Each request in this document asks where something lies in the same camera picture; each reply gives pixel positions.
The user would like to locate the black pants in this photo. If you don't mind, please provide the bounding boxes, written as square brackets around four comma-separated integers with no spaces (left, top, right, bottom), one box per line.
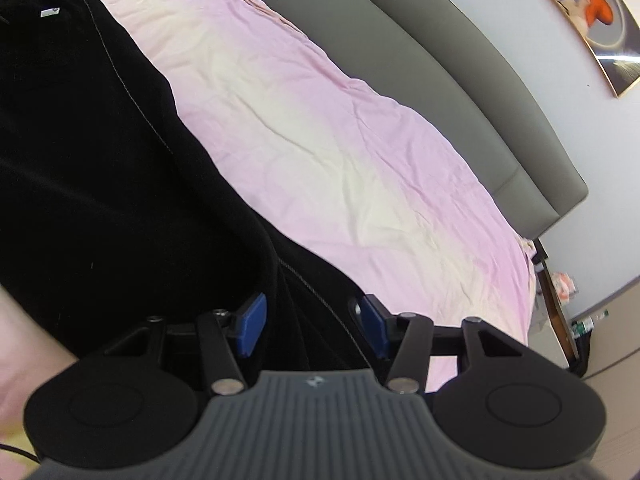
[1,0,380,376]

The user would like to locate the wooden bedside stand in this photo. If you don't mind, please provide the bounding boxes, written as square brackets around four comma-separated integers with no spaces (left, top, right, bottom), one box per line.
[528,238,591,378]

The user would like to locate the green plastic bottle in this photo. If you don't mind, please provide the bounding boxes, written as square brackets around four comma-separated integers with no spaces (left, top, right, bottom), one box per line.
[572,310,608,339]

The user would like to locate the pink floral bed sheet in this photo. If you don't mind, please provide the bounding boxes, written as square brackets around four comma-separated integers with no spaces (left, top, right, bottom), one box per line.
[1,0,535,443]

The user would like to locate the grey upholstered headboard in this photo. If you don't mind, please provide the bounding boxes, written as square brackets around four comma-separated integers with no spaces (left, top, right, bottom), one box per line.
[262,0,588,238]

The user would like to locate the framed wall picture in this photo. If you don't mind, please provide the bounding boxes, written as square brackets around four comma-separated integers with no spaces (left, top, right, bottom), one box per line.
[554,0,639,98]

